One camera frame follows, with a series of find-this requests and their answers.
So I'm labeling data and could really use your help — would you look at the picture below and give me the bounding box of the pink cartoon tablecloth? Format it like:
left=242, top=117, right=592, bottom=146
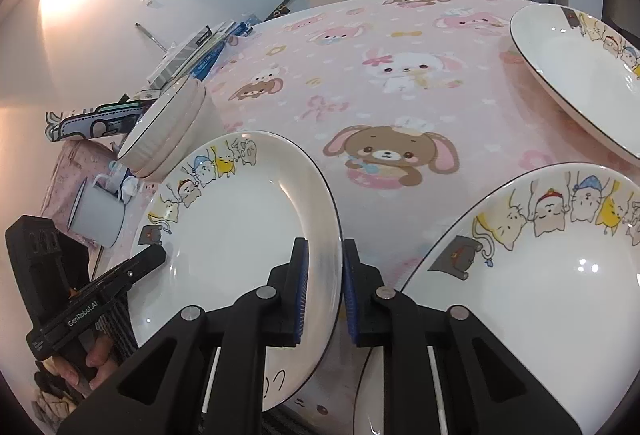
left=126, top=0, right=639, bottom=434

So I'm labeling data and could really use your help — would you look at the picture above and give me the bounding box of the pink fabric bag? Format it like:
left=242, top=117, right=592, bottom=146
left=41, top=140, right=117, bottom=249

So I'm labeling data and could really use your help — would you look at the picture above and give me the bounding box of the white enamel mug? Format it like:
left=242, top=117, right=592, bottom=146
left=67, top=179, right=126, bottom=247

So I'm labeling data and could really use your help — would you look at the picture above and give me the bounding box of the stack of books and boxes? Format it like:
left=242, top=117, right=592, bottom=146
left=132, top=14, right=260, bottom=100

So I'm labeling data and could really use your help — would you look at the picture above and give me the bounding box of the white cartoon plate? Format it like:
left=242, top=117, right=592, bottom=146
left=352, top=160, right=640, bottom=435
left=127, top=132, right=343, bottom=409
left=510, top=4, right=639, bottom=166

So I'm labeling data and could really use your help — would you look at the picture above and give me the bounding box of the cartoon shaped blue bag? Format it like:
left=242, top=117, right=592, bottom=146
left=44, top=100, right=152, bottom=142

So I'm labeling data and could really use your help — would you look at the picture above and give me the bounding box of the left hand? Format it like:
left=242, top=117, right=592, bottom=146
left=51, top=333, right=119, bottom=397

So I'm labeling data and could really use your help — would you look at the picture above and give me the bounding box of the white mop pole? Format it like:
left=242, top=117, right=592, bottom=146
left=134, top=22, right=167, bottom=54

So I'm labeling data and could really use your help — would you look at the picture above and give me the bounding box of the black white striped cloth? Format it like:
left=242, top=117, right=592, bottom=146
left=96, top=296, right=139, bottom=363

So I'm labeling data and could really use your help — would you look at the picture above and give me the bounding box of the white bowl dark rim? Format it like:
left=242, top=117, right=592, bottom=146
left=117, top=77, right=205, bottom=177

